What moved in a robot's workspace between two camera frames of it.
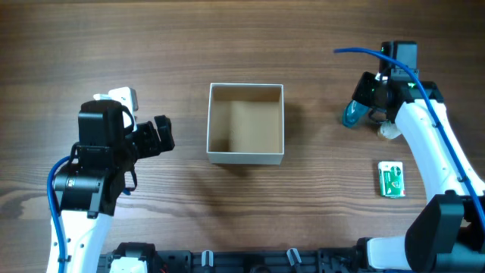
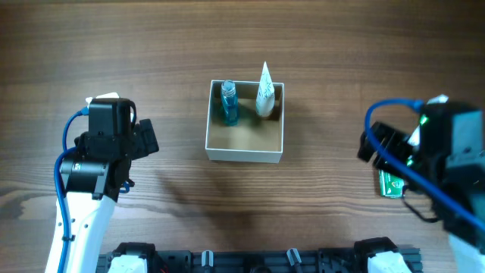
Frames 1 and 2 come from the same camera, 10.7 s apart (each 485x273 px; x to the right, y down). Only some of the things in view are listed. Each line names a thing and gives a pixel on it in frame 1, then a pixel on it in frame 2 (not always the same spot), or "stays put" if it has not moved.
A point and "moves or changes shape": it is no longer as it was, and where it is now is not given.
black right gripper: [366, 86] to [386, 133]
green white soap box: [392, 179] stays put
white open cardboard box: [245, 123] stays put
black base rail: [317, 261] stays put
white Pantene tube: [389, 130] moves or changes shape
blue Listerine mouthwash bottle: [355, 112] to [229, 103]
